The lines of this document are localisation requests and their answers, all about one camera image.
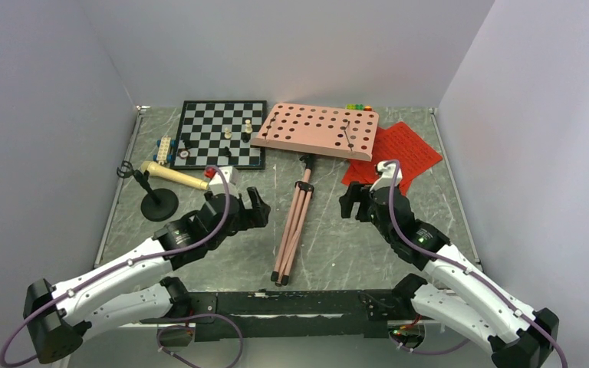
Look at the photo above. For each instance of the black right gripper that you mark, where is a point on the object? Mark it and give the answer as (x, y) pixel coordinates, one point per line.
(356, 192)

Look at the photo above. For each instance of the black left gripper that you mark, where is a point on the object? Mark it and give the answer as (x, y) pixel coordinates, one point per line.
(257, 216)

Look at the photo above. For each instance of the red sheet music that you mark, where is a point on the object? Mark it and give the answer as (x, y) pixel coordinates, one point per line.
(402, 143)
(353, 174)

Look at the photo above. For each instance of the black microphone stand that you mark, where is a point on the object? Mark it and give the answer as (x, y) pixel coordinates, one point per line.
(158, 204)

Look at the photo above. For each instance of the pink music stand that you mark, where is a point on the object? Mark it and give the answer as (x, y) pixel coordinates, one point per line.
(312, 131)

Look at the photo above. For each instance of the gold microphone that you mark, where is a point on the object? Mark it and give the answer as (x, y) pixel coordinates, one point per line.
(156, 170)

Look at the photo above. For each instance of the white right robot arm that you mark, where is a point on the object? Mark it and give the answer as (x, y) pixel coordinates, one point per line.
(454, 291)

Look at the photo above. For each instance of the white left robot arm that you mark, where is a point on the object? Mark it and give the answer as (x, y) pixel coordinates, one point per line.
(137, 285)

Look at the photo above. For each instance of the black chess piece right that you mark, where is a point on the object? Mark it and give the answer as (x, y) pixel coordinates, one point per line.
(245, 137)

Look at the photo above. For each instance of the orange yellow toy piece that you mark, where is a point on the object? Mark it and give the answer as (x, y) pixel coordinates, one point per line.
(360, 107)

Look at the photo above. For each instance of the black white chessboard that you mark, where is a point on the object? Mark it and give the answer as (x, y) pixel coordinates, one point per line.
(203, 122)

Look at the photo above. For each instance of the white chess piece tall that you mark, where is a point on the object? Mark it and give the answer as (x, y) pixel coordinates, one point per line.
(248, 126)

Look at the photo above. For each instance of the white blue toy brick car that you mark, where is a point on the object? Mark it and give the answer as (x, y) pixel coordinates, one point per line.
(165, 150)

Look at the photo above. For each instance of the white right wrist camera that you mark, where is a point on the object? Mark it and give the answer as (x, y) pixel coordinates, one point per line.
(390, 174)

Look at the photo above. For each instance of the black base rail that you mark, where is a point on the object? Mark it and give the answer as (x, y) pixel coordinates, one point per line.
(371, 313)

